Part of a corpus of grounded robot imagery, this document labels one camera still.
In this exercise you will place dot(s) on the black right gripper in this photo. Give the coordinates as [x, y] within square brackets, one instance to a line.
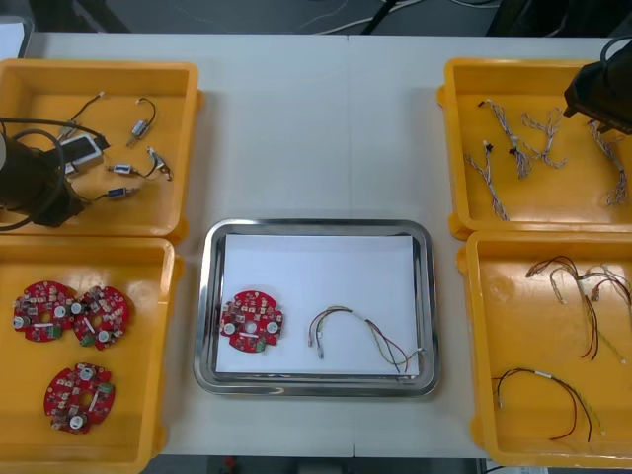
[600, 94]

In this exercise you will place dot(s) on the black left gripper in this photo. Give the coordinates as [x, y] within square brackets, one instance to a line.
[56, 212]

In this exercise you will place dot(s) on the round red circuit board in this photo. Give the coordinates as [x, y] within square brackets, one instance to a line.
[79, 399]
[247, 339]
[43, 311]
[101, 318]

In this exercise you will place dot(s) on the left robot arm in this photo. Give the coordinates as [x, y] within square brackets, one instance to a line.
[24, 173]

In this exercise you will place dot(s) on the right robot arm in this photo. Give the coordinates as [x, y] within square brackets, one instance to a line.
[606, 49]

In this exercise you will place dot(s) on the yellow-orange plastic bin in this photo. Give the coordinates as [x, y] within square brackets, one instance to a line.
[29, 79]
[143, 276]
[523, 84]
[518, 336]

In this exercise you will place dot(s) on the pile of metal solenoids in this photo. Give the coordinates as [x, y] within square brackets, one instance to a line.
[121, 169]

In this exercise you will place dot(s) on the steel tray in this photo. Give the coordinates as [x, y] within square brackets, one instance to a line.
[207, 306]

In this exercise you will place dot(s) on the white box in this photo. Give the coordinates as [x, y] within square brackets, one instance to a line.
[10, 39]

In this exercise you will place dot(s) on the black stand leg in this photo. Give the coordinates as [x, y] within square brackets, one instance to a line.
[377, 17]

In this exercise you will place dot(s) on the white sheet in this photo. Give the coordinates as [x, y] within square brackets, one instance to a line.
[316, 266]

